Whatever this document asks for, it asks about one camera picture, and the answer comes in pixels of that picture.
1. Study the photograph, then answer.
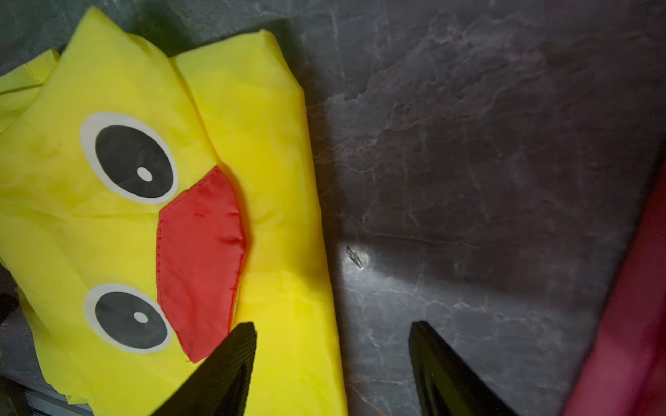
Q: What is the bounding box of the yellow duck raincoat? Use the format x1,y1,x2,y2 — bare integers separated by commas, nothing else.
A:
1,7,348,415

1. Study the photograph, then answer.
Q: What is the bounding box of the pink folded raincoat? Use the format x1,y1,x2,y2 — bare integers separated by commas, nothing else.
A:
564,173,665,415

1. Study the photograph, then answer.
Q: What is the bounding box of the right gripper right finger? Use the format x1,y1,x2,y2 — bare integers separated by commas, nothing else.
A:
409,321,516,416

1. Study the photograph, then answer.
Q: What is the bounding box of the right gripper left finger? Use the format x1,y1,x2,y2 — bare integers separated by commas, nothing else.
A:
153,322,257,416

